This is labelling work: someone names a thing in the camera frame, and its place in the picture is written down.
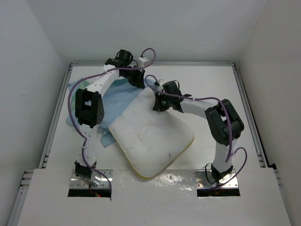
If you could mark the metal base plate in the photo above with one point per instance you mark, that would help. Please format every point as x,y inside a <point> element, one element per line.
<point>96,181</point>
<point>204,180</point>

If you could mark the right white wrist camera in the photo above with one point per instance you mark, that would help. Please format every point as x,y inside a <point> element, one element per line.
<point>161,82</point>

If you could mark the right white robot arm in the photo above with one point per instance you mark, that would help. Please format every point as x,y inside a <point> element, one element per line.
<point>223,120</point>

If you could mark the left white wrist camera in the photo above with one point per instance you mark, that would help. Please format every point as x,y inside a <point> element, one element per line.
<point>142,62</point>

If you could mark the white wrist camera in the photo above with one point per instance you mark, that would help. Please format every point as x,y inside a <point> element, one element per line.
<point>161,82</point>
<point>142,62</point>

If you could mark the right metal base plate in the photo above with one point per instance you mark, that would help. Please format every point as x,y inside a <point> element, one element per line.
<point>204,180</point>

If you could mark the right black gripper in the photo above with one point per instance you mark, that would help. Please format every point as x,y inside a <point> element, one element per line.
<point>158,106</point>

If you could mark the aluminium table frame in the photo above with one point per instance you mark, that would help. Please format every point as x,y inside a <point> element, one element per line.
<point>199,79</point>

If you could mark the blue green pillowcase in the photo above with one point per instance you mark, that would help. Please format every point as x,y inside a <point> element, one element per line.
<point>125,107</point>

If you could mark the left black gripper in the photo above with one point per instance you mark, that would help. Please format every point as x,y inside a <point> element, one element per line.
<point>138,82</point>

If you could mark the white yellow pillow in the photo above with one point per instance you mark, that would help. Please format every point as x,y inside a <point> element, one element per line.
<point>150,140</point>

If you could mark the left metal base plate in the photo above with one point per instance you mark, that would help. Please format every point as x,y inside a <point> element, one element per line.
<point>96,181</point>

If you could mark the white front cover board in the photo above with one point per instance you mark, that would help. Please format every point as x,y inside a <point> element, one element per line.
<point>168,200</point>

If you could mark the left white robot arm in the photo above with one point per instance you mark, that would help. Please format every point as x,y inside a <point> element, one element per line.
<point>89,110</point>

